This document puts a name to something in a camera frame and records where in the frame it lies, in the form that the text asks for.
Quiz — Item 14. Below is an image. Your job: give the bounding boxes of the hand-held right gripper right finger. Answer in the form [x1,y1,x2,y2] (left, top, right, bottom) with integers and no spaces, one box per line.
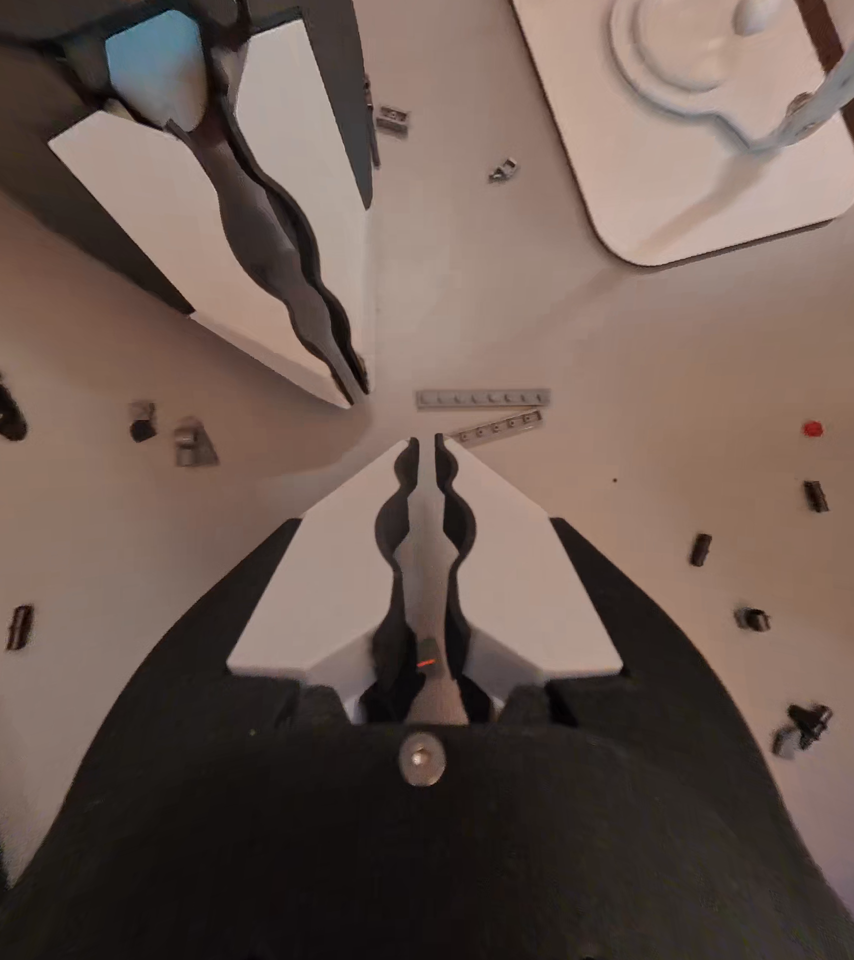
[434,433,625,723]

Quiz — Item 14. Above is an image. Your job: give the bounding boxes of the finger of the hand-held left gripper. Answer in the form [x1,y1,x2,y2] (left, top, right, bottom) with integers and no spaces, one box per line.
[209,15,373,396]
[48,11,358,411]

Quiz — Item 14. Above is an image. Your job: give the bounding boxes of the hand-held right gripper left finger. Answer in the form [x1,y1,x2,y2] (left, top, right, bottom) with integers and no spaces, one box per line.
[226,437,428,723]

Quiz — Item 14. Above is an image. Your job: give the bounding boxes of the short grey lego plate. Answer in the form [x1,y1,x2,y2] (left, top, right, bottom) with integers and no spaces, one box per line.
[448,408,546,449]

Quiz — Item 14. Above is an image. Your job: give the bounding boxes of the long grey lego plate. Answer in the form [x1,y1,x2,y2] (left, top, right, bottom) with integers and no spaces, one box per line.
[416,387,552,411]

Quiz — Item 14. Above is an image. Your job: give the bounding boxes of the grey lego hinge piece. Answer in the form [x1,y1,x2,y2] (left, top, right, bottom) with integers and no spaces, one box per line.
[173,417,220,469]

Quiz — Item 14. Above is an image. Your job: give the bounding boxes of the black grey lego connector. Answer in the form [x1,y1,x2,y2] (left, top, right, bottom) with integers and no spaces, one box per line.
[770,702,835,759]

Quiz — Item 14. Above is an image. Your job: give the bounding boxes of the white base board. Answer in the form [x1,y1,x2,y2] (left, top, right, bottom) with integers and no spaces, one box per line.
[509,0,854,269]

